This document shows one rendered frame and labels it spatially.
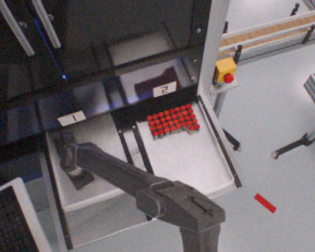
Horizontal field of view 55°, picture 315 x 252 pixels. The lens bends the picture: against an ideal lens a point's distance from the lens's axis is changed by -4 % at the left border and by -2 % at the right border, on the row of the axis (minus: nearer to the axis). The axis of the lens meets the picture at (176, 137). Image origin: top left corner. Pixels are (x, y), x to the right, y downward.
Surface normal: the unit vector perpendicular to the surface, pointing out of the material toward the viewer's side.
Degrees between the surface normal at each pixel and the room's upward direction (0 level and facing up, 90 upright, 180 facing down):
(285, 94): 0
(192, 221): 54
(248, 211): 0
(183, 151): 0
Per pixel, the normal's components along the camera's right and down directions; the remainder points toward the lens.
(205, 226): 0.70, 0.04
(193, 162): 0.03, -0.39
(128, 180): -0.71, 0.03
